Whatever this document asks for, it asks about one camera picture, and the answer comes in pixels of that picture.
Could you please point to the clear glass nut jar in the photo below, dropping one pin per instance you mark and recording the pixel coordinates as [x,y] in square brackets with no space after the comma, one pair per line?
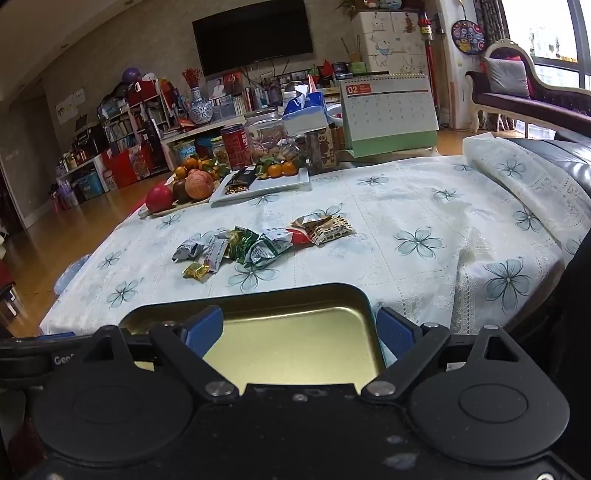
[265,134]

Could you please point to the white purple snack packet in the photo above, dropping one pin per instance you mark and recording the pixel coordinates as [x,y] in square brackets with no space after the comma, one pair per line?
[216,254]

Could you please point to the red storage box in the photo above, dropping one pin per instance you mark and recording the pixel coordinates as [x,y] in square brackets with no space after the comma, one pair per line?
[124,168]

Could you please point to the dark purple chaise longue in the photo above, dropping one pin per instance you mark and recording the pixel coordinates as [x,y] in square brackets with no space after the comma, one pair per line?
[545,99]

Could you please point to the red drink can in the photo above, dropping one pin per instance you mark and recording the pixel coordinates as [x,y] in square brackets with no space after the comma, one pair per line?
[236,147]

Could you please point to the black flat television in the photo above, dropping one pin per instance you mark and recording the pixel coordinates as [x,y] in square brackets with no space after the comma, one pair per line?
[251,37]

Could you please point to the green desk calendar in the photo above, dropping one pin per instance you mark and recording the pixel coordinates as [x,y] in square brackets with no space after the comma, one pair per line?
[390,110]

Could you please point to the black chocolate packet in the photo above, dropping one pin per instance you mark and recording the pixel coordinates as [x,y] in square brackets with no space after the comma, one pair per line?
[241,177]

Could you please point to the gold metal tin tray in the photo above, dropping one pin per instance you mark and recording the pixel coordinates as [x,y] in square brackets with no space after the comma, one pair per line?
[286,337]

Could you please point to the light blue cup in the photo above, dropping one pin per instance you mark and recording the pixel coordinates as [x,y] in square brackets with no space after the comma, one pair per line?
[184,151]

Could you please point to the orange tangerine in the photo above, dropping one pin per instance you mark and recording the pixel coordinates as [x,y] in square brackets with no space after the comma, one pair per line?
[274,170]
[290,168]

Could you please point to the round colourful dartboard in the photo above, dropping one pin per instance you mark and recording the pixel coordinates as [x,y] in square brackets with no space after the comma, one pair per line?
[467,36]

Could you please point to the blue storage basket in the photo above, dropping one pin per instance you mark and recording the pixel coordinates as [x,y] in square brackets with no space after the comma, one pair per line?
[91,185]

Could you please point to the white cartoon cabinet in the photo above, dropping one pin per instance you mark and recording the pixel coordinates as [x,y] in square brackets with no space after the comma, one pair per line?
[392,41]

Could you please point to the purple ball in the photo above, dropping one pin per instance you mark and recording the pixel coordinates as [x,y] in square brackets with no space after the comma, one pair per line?
[131,75]

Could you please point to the dark brown round fruit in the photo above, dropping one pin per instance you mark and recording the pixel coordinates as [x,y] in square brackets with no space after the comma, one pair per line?
[181,190]

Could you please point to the brown label jar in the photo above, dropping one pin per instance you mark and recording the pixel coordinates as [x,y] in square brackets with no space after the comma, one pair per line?
[325,150]

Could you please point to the red white snack packet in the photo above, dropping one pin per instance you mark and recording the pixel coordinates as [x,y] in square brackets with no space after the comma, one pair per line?
[300,237]

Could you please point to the cluttered bookshelf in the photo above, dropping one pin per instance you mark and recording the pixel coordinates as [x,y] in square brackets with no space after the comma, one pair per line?
[134,122]

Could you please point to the pile of leafy tangerines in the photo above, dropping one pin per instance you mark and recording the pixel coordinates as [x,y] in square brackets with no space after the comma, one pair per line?
[196,165]

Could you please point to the blue tissue box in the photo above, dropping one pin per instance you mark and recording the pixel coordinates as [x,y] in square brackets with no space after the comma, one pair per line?
[304,110]

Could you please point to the small green lid jar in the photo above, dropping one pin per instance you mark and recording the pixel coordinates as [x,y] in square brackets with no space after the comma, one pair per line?
[219,150]

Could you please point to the grey-blue snack packet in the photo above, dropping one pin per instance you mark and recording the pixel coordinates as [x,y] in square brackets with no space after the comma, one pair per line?
[187,251]

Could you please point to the white rectangular plate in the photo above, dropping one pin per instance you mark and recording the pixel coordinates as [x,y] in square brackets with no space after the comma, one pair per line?
[281,184]

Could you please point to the wooden fruit tray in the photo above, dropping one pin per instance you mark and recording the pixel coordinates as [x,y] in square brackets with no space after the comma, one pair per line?
[157,210]

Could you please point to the small gold candy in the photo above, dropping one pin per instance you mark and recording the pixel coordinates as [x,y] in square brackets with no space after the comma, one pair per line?
[196,271]

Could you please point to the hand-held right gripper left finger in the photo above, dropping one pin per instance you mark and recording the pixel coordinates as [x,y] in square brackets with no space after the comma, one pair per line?
[205,330]

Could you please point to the blue white porcelain vase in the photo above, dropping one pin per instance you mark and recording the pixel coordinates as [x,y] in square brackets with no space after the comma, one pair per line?
[200,108]

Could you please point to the dark green snack packet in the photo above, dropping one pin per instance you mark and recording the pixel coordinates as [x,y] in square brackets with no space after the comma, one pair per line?
[240,242]

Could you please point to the grey cushion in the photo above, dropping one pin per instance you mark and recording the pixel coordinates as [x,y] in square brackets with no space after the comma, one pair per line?
[508,77]

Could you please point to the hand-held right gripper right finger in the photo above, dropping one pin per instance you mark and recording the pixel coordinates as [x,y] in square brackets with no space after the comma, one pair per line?
[396,334]

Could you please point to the brown gold patterned snack packet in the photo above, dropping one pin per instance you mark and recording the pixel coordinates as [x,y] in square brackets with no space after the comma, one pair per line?
[330,228]

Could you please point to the red stool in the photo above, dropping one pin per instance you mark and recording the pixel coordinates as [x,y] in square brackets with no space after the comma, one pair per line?
[5,281]

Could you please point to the amber foil candy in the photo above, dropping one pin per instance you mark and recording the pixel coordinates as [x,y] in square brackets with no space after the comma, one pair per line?
[236,189]

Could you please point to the red stick vacuum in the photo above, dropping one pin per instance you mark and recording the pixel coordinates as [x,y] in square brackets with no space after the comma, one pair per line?
[427,46]

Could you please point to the pink red apple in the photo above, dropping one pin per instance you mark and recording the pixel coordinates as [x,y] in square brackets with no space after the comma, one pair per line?
[199,184]

